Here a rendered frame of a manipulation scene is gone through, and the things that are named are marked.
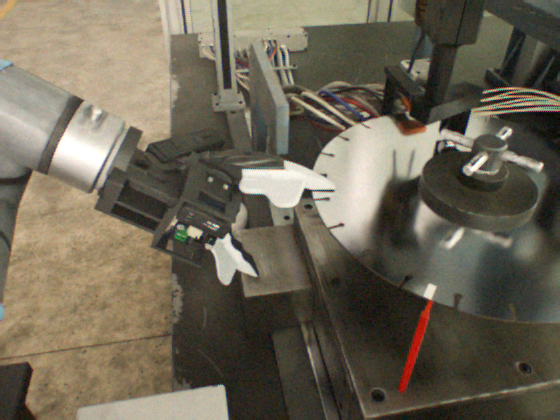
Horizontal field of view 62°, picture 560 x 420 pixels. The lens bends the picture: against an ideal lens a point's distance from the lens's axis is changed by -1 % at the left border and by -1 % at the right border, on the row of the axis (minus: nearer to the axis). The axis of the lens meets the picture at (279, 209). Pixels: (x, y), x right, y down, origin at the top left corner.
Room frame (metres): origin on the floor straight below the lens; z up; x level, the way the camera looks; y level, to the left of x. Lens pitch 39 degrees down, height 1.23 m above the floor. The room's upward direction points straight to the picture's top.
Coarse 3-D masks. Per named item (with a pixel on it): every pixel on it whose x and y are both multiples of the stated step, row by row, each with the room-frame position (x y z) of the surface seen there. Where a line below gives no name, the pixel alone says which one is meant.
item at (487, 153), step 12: (444, 132) 0.40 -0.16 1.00; (504, 132) 0.40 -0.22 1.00; (468, 144) 0.38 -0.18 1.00; (480, 144) 0.37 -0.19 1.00; (492, 144) 0.37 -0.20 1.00; (504, 144) 0.37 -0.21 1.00; (480, 156) 0.36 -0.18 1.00; (492, 156) 0.36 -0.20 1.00; (504, 156) 0.36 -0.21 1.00; (516, 156) 0.36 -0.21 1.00; (468, 168) 0.34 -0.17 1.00; (480, 168) 0.36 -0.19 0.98; (492, 168) 0.36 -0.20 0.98; (528, 168) 0.35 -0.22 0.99; (540, 168) 0.34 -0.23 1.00
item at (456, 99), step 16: (448, 48) 0.43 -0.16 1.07; (432, 64) 0.44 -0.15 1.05; (448, 64) 0.43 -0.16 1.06; (432, 80) 0.43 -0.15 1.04; (448, 80) 0.43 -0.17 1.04; (432, 96) 0.43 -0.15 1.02; (448, 96) 0.45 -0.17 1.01; (464, 96) 0.45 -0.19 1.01; (480, 96) 0.47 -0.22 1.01; (416, 112) 0.43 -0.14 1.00; (432, 112) 0.42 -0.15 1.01; (448, 112) 0.44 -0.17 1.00; (464, 112) 0.45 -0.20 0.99; (448, 128) 0.45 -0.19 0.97; (464, 128) 0.45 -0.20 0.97
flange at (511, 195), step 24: (432, 168) 0.40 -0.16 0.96; (456, 168) 0.39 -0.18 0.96; (504, 168) 0.37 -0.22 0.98; (432, 192) 0.36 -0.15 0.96; (456, 192) 0.35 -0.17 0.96; (480, 192) 0.35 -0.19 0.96; (504, 192) 0.35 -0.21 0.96; (528, 192) 0.36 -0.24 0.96; (456, 216) 0.33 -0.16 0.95; (480, 216) 0.32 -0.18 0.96; (504, 216) 0.32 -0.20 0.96
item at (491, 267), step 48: (336, 144) 0.46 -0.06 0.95; (384, 144) 0.46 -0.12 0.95; (432, 144) 0.46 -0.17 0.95; (528, 144) 0.46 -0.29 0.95; (336, 192) 0.37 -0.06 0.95; (384, 192) 0.37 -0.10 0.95; (336, 240) 0.30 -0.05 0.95; (384, 240) 0.30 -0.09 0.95; (432, 240) 0.30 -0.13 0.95; (480, 240) 0.30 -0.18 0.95; (528, 240) 0.30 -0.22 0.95; (480, 288) 0.24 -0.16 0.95; (528, 288) 0.24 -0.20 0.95
